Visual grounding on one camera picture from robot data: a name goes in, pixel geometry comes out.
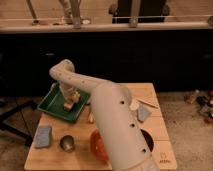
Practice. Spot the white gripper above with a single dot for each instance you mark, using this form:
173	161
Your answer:
70	93

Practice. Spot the wooden block eraser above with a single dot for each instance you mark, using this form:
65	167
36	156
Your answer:
68	105

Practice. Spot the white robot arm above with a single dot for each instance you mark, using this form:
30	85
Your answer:
124	142

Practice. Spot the green plastic tray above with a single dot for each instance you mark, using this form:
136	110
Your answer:
53	105

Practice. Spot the yellow banana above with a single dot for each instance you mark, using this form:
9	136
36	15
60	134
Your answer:
90	118

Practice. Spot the blue sponge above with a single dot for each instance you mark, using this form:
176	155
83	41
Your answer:
43	136

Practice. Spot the small metal cup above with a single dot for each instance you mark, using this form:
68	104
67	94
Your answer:
67	143

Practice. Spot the red bowl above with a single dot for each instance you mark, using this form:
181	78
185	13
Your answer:
97	146

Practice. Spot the wooden stick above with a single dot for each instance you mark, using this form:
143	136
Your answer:
147	103

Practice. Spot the black chair base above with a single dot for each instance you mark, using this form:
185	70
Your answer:
5	126

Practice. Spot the light blue cloth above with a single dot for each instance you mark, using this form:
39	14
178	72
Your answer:
142	113

